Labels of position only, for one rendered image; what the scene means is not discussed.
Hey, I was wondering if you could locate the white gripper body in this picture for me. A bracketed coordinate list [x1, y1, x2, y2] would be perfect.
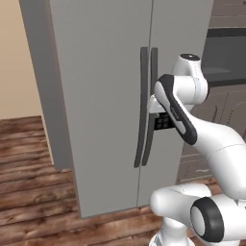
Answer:
[146, 94, 167, 115]

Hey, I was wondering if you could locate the wide grey fridge door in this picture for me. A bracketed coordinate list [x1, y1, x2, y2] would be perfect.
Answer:
[47, 0, 154, 219]

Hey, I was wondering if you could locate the narrow grey fridge door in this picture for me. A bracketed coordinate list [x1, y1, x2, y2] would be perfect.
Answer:
[136, 0, 214, 209]

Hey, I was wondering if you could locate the grey fridge body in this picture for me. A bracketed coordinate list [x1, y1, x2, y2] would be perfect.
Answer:
[18, 0, 73, 171]

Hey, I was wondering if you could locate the grey-brown cupboard run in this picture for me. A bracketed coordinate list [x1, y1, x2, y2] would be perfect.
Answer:
[175, 85, 246, 185]

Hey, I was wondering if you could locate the black built-in oven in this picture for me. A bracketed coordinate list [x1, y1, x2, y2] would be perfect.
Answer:
[201, 27, 246, 88]

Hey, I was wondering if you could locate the grey-brown cupboard above oven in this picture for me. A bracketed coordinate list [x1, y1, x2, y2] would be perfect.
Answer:
[209, 0, 246, 30]

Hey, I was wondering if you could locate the dark grey curved fridge handle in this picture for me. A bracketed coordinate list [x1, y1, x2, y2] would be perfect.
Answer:
[141, 47, 159, 167]
[133, 46, 149, 169]

